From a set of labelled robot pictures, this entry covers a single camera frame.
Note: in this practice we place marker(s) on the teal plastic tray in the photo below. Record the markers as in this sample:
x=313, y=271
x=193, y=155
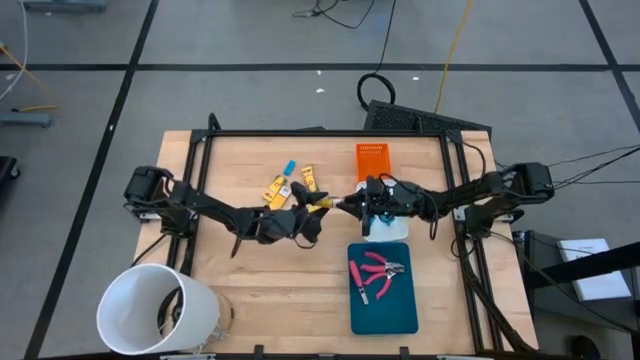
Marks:
x=390, y=315

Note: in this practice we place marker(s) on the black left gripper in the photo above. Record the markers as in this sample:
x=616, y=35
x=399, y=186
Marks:
x=282, y=225

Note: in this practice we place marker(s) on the orange plastic basket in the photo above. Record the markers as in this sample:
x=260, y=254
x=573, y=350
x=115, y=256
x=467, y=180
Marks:
x=372, y=160

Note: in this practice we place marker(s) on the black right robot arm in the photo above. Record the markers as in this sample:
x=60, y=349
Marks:
x=465, y=192

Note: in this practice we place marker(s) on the white booklet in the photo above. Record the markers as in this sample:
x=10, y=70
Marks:
x=600, y=287

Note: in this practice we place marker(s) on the white cylindrical bucket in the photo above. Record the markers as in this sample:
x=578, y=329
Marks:
x=130, y=310

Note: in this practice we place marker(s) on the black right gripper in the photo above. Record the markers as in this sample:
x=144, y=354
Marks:
x=397, y=200

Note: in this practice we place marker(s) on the blue Ticonderoga eraser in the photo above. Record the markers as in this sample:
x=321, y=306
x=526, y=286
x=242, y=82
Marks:
x=289, y=167
x=385, y=218

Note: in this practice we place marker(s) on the black aluminium table frame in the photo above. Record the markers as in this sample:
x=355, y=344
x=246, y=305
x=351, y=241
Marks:
x=325, y=133

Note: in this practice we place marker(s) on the black table edge bracket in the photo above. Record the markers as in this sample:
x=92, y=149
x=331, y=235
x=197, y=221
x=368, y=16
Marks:
x=404, y=351
x=258, y=350

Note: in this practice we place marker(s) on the white plastic tray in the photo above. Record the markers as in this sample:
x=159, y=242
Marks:
x=395, y=231

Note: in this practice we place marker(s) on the grey metal stand foot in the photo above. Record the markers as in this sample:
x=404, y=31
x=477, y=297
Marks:
x=65, y=5
x=25, y=119

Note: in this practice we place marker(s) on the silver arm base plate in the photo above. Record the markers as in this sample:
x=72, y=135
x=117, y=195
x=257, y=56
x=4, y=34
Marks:
x=147, y=217
x=460, y=212

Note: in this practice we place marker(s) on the black perforated metal box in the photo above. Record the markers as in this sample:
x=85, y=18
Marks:
x=410, y=119

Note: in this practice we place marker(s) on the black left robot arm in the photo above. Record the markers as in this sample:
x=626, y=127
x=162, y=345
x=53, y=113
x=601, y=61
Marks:
x=215, y=210

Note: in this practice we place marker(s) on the black metal beam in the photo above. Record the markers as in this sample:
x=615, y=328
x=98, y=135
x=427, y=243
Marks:
x=590, y=262

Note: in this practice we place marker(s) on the clear plastic container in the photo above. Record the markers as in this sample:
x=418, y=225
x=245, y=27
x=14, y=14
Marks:
x=226, y=315

